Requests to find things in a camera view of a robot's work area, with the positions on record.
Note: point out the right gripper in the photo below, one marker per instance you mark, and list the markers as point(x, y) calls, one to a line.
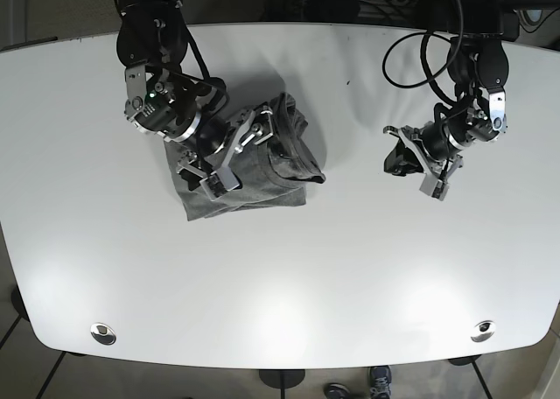
point(172, 111)

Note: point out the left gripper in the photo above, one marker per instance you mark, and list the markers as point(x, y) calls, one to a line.
point(437, 146)

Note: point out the grey heather T-shirt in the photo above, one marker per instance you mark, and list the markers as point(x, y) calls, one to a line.
point(272, 174)

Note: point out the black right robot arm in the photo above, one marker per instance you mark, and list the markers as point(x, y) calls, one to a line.
point(155, 46)

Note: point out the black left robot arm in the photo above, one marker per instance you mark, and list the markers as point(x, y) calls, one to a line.
point(466, 67)

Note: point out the left chrome table grommet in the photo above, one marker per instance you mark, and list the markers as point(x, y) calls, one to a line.
point(103, 334)

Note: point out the chrome table grommet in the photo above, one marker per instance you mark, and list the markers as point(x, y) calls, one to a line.
point(483, 331)
point(103, 334)

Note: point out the right chrome table grommet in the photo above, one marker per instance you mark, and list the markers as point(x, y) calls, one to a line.
point(483, 331)

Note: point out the black table base foot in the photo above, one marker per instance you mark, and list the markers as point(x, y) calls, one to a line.
point(281, 378)

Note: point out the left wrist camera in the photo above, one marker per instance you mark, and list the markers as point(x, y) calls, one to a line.
point(434, 186)

